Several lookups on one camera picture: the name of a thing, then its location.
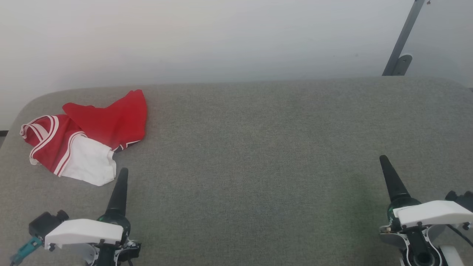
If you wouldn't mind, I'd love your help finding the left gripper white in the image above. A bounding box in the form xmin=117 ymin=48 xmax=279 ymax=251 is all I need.
xmin=44 ymin=168 xmax=142 ymax=266

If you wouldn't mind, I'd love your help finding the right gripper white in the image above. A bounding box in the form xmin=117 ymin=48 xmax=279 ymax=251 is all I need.
xmin=380 ymin=155 xmax=473 ymax=266

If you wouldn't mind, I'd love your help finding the red and white shirt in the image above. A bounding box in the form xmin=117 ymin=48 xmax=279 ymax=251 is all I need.
xmin=20 ymin=89 xmax=147 ymax=186

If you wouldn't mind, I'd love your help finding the grey metal pole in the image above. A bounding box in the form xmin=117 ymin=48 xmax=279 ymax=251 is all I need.
xmin=382 ymin=0 xmax=425 ymax=76

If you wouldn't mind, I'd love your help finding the right black cable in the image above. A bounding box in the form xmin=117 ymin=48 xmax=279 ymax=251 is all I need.
xmin=446 ymin=224 xmax=473 ymax=247

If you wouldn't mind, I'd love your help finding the left teal cable connector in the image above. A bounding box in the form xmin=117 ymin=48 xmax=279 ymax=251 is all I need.
xmin=10 ymin=236 xmax=43 ymax=265

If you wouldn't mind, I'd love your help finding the grey metal bracket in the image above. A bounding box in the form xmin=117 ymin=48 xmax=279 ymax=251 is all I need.
xmin=392 ymin=54 xmax=413 ymax=76

